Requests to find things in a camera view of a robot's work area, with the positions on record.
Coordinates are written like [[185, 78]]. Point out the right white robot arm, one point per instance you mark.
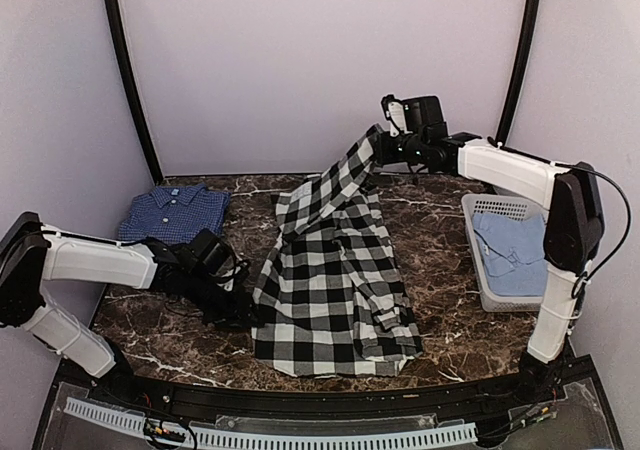
[[574, 229]]

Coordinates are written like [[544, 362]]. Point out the folded blue checked shirt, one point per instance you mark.
[[175, 215]]

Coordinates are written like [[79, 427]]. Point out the white plastic laundry basket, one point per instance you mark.
[[516, 208]]

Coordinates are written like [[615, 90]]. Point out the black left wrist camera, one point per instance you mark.
[[206, 254]]

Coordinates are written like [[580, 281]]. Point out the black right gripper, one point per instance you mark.
[[384, 156]]

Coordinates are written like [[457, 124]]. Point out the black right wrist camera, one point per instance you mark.
[[419, 115]]

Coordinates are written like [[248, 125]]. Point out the black corner post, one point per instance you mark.
[[520, 63], [126, 71]]

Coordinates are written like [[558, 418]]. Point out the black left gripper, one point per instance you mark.
[[235, 313]]

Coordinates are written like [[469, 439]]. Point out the black white plaid shirt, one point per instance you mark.
[[330, 297]]

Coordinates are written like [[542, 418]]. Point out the light blue shirt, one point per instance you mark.
[[512, 254]]

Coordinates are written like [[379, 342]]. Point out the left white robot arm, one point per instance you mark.
[[33, 253]]

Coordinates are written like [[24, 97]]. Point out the white slotted cable duct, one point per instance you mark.
[[229, 432]]

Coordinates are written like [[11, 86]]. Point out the black left corner post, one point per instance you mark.
[[126, 71]]

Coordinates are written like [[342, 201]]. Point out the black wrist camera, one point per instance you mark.
[[419, 115], [206, 254]]

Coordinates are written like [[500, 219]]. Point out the black right corner post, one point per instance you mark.
[[520, 63]]

